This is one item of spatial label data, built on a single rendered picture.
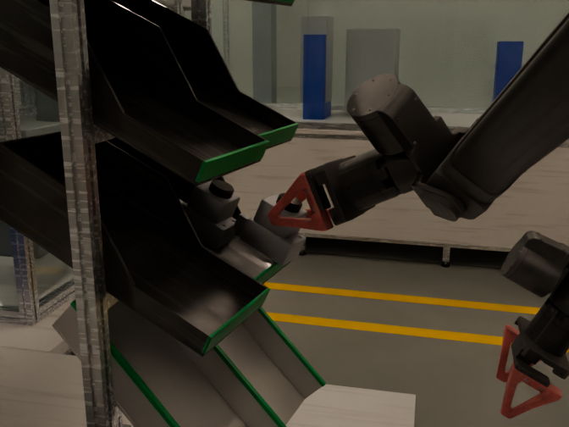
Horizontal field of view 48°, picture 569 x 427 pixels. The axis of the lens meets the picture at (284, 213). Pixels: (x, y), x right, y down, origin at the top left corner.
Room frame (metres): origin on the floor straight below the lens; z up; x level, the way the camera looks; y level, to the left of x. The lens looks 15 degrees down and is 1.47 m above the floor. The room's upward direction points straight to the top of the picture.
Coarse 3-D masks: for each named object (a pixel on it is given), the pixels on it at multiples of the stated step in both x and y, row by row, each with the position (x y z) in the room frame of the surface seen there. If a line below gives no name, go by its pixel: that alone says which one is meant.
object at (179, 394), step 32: (64, 320) 0.60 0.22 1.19; (128, 320) 0.68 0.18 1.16; (128, 352) 0.64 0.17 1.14; (160, 352) 0.67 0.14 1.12; (192, 352) 0.69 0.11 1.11; (224, 352) 0.68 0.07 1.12; (128, 384) 0.57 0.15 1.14; (160, 384) 0.63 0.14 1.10; (192, 384) 0.66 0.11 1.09; (224, 384) 0.68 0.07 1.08; (128, 416) 0.58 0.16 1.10; (160, 416) 0.56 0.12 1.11; (192, 416) 0.63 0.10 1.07; (224, 416) 0.66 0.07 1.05; (256, 416) 0.66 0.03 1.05
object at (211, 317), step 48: (0, 144) 0.62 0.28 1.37; (48, 144) 0.69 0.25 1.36; (96, 144) 0.73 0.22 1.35; (0, 192) 0.62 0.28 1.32; (48, 192) 0.60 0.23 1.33; (144, 192) 0.71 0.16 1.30; (48, 240) 0.60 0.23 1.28; (144, 240) 0.69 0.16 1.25; (192, 240) 0.69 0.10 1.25; (144, 288) 0.60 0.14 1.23; (192, 288) 0.63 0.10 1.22; (240, 288) 0.66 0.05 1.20; (192, 336) 0.54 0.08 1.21
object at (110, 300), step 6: (96, 126) 0.58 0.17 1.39; (96, 132) 0.58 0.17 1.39; (102, 132) 0.59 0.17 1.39; (96, 138) 0.58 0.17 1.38; (102, 138) 0.59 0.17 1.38; (108, 138) 0.60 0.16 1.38; (108, 294) 0.58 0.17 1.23; (108, 300) 0.58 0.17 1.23; (114, 300) 0.59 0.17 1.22; (108, 306) 0.58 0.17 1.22
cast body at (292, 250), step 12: (264, 204) 0.72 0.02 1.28; (300, 204) 0.73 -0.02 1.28; (240, 216) 0.76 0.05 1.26; (264, 216) 0.72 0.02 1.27; (288, 216) 0.71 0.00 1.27; (300, 216) 0.73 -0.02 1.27; (240, 228) 0.76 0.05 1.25; (252, 228) 0.73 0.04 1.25; (264, 228) 0.72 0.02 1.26; (276, 228) 0.72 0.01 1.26; (288, 228) 0.71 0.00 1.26; (300, 228) 0.75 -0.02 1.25; (252, 240) 0.73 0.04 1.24; (264, 240) 0.72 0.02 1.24; (276, 240) 0.72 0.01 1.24; (288, 240) 0.72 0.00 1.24; (300, 240) 0.73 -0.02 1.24; (264, 252) 0.72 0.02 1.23; (276, 252) 0.71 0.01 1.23; (288, 252) 0.71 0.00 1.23
